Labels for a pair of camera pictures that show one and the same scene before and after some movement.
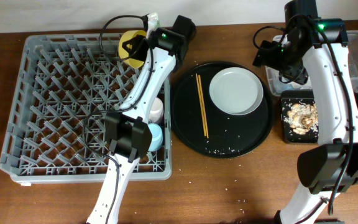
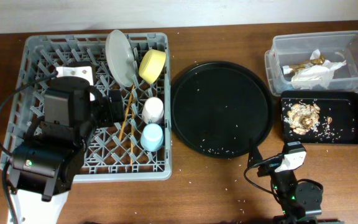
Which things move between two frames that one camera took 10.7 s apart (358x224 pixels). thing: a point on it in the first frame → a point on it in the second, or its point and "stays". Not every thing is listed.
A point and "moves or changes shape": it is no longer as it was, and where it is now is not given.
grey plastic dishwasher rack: x=65 y=86 stays
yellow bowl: x=123 y=53 moves or changes shape
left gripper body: x=142 y=51 → x=102 y=111
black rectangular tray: x=299 y=116 stays
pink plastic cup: x=156 y=112 stays
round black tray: x=230 y=135 stays
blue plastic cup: x=157 y=138 stays
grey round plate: x=236 y=90 → x=120 y=57
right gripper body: x=282 y=60 → x=269 y=167
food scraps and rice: x=302 y=117 stays
